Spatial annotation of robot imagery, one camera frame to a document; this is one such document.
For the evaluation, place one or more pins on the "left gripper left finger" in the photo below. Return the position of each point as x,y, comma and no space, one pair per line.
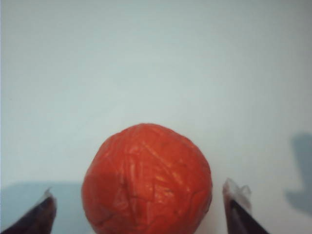
36,217

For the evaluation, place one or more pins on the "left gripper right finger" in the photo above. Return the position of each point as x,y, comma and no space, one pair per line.
240,217

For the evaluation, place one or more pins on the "orange fruit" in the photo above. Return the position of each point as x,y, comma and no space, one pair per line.
146,182

